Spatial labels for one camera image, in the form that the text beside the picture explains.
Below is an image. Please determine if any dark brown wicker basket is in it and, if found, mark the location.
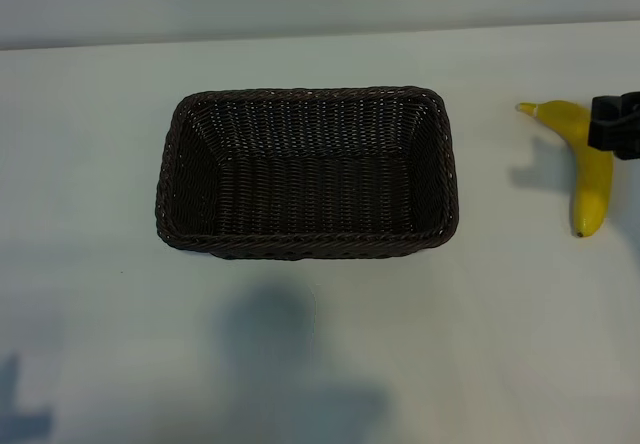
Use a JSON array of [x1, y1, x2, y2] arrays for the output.
[[154, 83, 460, 261]]

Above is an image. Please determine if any yellow banana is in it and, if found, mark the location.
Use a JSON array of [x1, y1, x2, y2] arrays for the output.
[[514, 98, 615, 239]]

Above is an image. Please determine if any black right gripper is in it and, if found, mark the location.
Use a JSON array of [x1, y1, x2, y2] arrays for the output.
[[587, 90, 640, 162]]

